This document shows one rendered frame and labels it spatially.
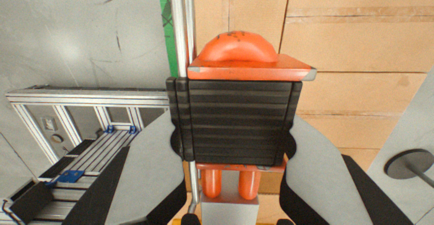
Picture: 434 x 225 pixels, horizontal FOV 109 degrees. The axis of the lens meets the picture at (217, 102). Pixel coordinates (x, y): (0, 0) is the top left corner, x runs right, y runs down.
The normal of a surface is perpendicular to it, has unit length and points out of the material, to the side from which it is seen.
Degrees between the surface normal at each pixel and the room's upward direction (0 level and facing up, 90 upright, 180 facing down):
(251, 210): 0
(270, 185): 90
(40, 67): 0
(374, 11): 0
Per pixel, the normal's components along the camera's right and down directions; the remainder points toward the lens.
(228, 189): 0.00, -0.89
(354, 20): -0.05, 0.45
